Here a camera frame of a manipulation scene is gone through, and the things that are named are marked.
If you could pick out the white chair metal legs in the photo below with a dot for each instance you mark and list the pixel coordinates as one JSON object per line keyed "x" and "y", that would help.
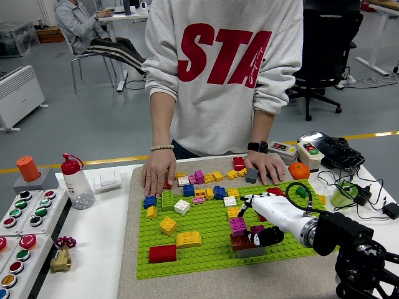
{"x": 67, "y": 43}

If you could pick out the person's left hand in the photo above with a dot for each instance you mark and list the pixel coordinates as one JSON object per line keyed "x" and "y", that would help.
{"x": 265, "y": 163}

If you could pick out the green plastic cup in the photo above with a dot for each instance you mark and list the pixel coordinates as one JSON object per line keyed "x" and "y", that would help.
{"x": 339, "y": 199}

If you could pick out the green studded baseplate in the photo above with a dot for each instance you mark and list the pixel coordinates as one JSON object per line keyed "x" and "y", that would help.
{"x": 202, "y": 264}

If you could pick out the clear storage crate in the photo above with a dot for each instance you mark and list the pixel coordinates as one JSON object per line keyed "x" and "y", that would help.
{"x": 15, "y": 39}

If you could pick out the large red toy brick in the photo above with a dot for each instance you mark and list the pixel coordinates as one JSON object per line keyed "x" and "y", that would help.
{"x": 162, "y": 254}

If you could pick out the curved yellow toy brick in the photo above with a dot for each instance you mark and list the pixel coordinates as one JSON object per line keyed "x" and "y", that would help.
{"x": 188, "y": 240}

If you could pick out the white red-green button box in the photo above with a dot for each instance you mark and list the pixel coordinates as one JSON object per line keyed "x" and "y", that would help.
{"x": 310, "y": 155}

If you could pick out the dark blue bottle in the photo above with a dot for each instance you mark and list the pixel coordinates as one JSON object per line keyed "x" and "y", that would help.
{"x": 126, "y": 7}

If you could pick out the small yellow toy brick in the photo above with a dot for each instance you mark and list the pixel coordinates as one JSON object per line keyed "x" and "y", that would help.
{"x": 243, "y": 172}
{"x": 218, "y": 176}
{"x": 209, "y": 178}
{"x": 209, "y": 193}
{"x": 200, "y": 192}
{"x": 233, "y": 193}
{"x": 180, "y": 176}
{"x": 151, "y": 212}
{"x": 232, "y": 175}

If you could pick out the brown toy brick slab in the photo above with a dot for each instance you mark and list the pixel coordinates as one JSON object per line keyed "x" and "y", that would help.
{"x": 238, "y": 243}

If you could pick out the small black box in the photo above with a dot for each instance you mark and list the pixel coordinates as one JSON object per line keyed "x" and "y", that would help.
{"x": 391, "y": 211}

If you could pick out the tall lime toy brick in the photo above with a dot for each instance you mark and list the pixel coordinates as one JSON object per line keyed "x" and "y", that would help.
{"x": 167, "y": 201}

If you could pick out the tall magenta toy brick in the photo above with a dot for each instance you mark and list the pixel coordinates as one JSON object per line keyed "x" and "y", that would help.
{"x": 199, "y": 177}

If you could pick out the white round camera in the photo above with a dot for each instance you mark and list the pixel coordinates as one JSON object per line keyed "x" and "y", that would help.
{"x": 143, "y": 6}

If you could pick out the white panel heater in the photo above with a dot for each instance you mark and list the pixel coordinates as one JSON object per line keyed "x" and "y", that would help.
{"x": 18, "y": 93}

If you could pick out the tall red toy brick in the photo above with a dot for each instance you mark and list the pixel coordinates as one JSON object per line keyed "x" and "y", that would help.
{"x": 239, "y": 163}

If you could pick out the black office chair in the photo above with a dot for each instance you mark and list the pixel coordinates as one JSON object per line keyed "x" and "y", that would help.
{"x": 324, "y": 40}

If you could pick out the white wall switch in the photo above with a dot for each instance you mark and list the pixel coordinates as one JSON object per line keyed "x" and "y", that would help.
{"x": 108, "y": 181}

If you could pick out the grey-brown mat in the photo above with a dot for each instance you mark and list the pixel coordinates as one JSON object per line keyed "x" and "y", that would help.
{"x": 233, "y": 286}

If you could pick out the black smartwatch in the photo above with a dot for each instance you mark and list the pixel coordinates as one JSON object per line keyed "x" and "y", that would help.
{"x": 261, "y": 147}

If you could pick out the small light pink brick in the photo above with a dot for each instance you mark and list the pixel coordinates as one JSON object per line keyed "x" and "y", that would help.
{"x": 192, "y": 179}

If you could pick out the orange fruit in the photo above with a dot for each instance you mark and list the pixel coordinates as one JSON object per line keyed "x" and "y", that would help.
{"x": 298, "y": 171}

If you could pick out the white emergency-stop button box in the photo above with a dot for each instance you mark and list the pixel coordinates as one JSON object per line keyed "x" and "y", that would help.
{"x": 23, "y": 255}
{"x": 1, "y": 244}

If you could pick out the tiny yellow toy brick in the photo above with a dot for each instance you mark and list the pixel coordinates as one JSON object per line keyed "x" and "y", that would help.
{"x": 322, "y": 200}

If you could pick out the flat light pink brick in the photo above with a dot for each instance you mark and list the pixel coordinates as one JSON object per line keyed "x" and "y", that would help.
{"x": 199, "y": 200}

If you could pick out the seated person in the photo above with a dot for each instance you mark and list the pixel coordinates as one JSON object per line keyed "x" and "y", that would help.
{"x": 74, "y": 28}

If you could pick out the black handheld controller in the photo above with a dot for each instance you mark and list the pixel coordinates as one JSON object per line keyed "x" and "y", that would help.
{"x": 333, "y": 149}

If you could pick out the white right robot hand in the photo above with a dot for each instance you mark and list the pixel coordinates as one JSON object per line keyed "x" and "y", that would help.
{"x": 280, "y": 211}

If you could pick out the person's right hand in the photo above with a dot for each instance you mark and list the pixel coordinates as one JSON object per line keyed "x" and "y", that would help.
{"x": 159, "y": 168}

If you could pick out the blue toy brick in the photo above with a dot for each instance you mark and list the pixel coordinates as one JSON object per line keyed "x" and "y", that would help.
{"x": 150, "y": 203}
{"x": 220, "y": 192}
{"x": 189, "y": 190}

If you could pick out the black plug adapter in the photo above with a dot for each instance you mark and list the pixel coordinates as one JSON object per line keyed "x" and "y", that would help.
{"x": 364, "y": 195}

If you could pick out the grey long toy brick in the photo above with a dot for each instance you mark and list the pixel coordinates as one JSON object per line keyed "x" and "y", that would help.
{"x": 251, "y": 253}

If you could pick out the white desk wooden top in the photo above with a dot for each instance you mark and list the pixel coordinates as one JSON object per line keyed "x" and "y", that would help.
{"x": 378, "y": 37}

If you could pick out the orange cylinder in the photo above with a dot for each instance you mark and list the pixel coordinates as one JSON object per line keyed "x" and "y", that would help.
{"x": 28, "y": 169}

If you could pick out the grey two-button switch box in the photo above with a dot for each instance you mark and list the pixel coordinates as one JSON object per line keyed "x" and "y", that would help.
{"x": 282, "y": 148}

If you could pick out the curved red toy brick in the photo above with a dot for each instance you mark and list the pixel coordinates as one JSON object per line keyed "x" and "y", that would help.
{"x": 275, "y": 190}

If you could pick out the person's left forearm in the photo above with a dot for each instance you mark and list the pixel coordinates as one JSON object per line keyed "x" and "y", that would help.
{"x": 262, "y": 127}

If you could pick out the clear bottle red cap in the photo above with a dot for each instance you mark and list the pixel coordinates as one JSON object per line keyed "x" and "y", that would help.
{"x": 76, "y": 187}

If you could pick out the small white toy brick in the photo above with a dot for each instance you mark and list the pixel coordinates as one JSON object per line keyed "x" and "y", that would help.
{"x": 183, "y": 181}

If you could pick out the white four-button control box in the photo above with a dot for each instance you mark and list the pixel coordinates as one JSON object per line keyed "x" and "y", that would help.
{"x": 15, "y": 212}
{"x": 40, "y": 211}

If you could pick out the small orange toy brick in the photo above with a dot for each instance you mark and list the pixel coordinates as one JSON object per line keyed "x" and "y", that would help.
{"x": 167, "y": 185}

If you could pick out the wooden crate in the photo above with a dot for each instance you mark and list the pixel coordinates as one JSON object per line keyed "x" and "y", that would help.
{"x": 51, "y": 35}

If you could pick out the dark green toy brick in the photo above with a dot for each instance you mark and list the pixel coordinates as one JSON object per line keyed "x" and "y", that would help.
{"x": 300, "y": 192}

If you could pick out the person's right forearm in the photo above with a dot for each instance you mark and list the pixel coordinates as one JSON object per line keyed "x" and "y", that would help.
{"x": 162, "y": 121}

